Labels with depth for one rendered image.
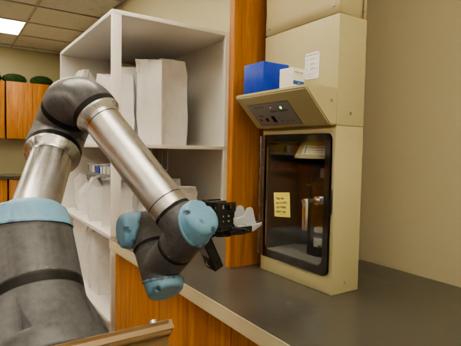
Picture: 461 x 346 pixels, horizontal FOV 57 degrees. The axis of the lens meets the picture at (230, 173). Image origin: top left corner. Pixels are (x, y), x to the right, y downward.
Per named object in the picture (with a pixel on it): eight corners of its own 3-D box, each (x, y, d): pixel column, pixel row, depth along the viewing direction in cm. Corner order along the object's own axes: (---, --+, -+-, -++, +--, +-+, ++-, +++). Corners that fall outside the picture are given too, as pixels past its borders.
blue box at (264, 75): (267, 97, 137) (268, 69, 137) (288, 94, 129) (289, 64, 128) (243, 95, 131) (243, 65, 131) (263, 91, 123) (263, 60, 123)
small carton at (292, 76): (290, 92, 124) (291, 71, 123) (304, 90, 120) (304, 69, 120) (278, 90, 120) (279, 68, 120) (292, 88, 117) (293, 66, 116)
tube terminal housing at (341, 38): (313, 258, 157) (319, 49, 153) (387, 281, 130) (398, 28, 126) (259, 268, 143) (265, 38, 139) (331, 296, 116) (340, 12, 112)
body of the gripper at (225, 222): (239, 202, 99) (194, 204, 93) (238, 237, 100) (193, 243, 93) (221, 198, 106) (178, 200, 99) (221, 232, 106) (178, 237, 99)
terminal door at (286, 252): (261, 254, 142) (263, 134, 140) (328, 277, 116) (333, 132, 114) (258, 254, 141) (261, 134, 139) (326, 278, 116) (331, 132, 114)
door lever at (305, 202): (319, 230, 118) (313, 228, 120) (320, 196, 118) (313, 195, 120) (305, 231, 115) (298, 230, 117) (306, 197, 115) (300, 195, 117)
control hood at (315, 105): (263, 128, 141) (263, 99, 140) (337, 125, 114) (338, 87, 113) (234, 127, 134) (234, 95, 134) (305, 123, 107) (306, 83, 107)
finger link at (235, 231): (255, 226, 101) (223, 229, 96) (255, 233, 101) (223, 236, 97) (244, 223, 105) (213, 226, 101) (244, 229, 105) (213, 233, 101)
